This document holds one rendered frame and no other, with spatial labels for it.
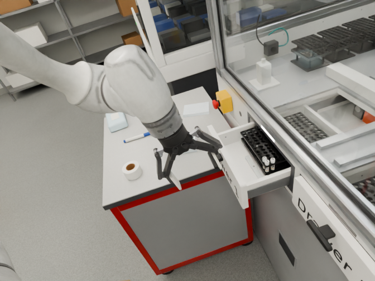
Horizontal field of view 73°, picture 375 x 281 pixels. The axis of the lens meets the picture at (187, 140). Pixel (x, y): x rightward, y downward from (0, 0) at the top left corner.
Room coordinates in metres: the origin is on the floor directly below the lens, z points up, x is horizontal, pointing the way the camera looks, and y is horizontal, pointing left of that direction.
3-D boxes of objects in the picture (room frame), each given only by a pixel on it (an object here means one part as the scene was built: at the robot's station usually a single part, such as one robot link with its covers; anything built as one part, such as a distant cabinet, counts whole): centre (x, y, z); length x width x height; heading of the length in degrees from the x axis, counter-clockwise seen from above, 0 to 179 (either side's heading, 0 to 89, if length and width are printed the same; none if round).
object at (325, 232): (0.25, -0.23, 0.91); 0.07 x 0.04 x 0.01; 4
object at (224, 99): (0.89, -0.19, 0.88); 0.07 x 0.05 x 0.07; 4
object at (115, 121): (1.14, 0.33, 0.78); 0.15 x 0.10 x 0.04; 10
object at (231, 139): (0.57, -0.31, 0.86); 0.40 x 0.26 x 0.06; 94
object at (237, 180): (0.55, -0.10, 0.87); 0.29 x 0.02 x 0.11; 4
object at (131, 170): (0.74, 0.24, 0.78); 0.07 x 0.07 x 0.04
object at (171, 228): (0.95, 0.10, 0.38); 0.62 x 0.58 x 0.76; 4
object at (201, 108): (1.05, -0.08, 0.77); 0.13 x 0.09 x 0.02; 76
